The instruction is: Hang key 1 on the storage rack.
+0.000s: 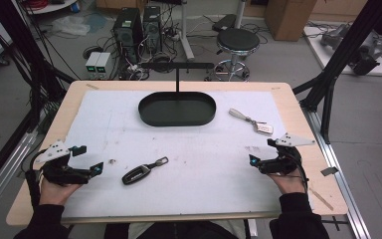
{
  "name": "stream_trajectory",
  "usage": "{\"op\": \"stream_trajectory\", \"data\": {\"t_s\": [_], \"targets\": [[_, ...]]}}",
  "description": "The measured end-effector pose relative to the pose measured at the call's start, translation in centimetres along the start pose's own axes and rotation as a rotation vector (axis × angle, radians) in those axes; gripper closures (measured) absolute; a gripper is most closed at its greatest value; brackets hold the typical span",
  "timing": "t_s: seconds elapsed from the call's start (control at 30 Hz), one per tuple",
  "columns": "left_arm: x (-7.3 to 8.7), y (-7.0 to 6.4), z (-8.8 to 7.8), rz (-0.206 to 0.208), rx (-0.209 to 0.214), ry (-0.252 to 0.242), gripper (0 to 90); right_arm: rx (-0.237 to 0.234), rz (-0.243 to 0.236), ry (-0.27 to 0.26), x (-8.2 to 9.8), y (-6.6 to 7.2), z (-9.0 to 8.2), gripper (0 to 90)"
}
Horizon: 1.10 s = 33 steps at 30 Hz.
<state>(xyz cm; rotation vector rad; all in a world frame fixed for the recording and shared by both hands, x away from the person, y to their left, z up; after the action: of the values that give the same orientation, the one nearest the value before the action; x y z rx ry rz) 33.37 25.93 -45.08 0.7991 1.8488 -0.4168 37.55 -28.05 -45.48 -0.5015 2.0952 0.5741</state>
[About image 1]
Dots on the black machine part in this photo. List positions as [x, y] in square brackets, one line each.
[366, 58]

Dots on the tan tape strip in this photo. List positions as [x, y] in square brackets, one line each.
[321, 199]

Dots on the person's left hand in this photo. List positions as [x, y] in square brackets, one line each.
[53, 194]

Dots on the white round table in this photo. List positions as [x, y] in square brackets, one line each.
[51, 6]

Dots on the black tray with T-bar stand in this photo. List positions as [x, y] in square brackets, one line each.
[177, 111]

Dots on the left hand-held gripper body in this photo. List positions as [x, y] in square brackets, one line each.
[58, 174]

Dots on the clear plastic bag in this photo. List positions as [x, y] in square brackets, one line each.
[70, 26]

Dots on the wooden table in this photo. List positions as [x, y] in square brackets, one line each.
[311, 179]

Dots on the flat black case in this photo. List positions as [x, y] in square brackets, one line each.
[224, 22]

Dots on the aluminium rail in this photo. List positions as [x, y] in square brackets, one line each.
[336, 169]
[3, 181]

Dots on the grey machine part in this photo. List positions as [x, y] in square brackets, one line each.
[333, 37]

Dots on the black round stool chrome base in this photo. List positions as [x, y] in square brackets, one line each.
[238, 40]

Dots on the white desk leg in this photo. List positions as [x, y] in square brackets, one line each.
[186, 36]

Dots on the grey tape piece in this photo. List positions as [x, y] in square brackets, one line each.
[329, 171]

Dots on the large black computer tower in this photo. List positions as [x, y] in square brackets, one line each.
[127, 33]

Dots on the person's right hand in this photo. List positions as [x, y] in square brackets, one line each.
[290, 184]

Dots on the black metal frame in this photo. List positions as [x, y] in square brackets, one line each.
[23, 46]
[341, 56]

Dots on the person's lap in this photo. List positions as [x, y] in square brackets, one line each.
[179, 231]

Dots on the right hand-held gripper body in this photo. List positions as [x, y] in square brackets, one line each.
[283, 164]

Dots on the brown cardboard box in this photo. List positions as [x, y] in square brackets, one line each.
[288, 18]

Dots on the white power supply box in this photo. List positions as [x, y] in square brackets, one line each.
[103, 64]
[92, 63]

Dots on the white table mat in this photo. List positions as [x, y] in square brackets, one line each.
[185, 186]

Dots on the white floor board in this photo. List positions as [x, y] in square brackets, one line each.
[338, 61]

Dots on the slim black computer tower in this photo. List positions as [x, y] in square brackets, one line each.
[152, 28]

